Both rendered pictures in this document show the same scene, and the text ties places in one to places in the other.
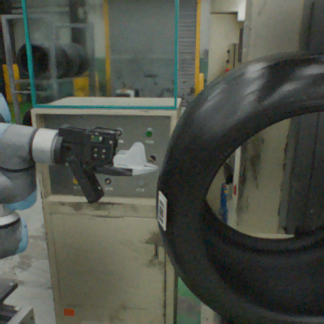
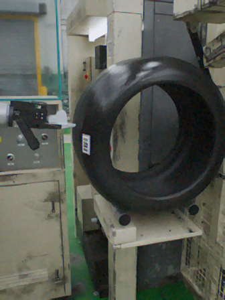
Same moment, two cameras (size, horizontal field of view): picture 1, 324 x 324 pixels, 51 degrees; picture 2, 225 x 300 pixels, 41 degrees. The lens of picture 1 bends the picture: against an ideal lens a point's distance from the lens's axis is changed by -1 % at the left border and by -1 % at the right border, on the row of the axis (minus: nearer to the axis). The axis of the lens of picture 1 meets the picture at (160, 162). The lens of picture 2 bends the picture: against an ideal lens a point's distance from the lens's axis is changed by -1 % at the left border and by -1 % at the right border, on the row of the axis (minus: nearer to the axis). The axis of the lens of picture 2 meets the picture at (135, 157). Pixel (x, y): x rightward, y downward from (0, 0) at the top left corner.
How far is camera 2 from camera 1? 41 cm
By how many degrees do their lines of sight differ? 24
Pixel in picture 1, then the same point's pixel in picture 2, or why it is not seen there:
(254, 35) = (116, 48)
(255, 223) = (125, 166)
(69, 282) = not seen: outside the picture
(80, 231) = not seen: outside the picture
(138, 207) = (37, 174)
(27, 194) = not seen: outside the picture
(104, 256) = (11, 217)
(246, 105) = (129, 81)
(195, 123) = (102, 92)
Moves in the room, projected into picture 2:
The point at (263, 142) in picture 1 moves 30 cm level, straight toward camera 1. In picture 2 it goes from (126, 113) to (134, 124)
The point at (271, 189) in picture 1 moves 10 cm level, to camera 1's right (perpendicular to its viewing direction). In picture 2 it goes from (132, 142) to (151, 141)
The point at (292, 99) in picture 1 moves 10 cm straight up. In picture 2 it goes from (150, 77) to (151, 44)
